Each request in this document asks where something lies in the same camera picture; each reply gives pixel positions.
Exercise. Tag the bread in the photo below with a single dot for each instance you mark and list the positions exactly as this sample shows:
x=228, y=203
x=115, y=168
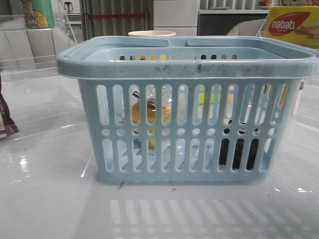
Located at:
x=134, y=116

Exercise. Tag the black tissue pack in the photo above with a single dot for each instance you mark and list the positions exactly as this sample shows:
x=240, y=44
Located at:
x=238, y=153

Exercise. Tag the light blue plastic basket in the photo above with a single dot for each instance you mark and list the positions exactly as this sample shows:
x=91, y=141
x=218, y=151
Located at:
x=220, y=87

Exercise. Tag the white paper cup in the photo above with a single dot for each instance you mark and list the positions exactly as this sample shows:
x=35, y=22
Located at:
x=151, y=33

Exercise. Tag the white drawer cabinet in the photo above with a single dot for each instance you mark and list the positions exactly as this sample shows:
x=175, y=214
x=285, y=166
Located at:
x=179, y=16

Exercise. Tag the clear acrylic stand right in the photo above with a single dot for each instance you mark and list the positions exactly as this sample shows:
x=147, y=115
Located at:
x=263, y=30

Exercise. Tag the clear acrylic shelf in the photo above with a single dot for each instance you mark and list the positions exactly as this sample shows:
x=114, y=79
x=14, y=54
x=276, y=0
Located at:
x=31, y=52

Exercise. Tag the brown snack packet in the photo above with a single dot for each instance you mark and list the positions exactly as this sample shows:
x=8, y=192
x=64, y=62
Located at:
x=7, y=125

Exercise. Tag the green yellow cartoon package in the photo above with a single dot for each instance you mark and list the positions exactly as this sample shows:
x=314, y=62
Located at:
x=37, y=13

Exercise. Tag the yellow nabati wafer box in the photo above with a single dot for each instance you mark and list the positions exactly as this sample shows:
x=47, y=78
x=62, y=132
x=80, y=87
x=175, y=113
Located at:
x=294, y=24

